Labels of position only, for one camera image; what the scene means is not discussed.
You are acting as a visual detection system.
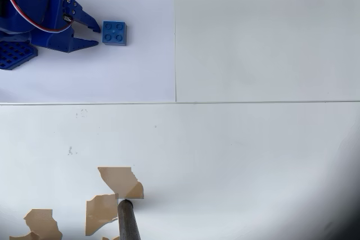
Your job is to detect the blue lego brick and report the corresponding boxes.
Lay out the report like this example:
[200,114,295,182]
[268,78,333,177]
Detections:
[101,20,128,47]

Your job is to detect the white paper sheet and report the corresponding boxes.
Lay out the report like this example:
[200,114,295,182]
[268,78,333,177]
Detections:
[0,0,177,103]

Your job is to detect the dark metal stand pole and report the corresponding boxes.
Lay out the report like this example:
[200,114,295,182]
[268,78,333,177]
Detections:
[116,198,142,240]

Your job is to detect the white and red servo cable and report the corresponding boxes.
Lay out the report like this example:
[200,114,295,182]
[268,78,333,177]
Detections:
[0,0,75,34]

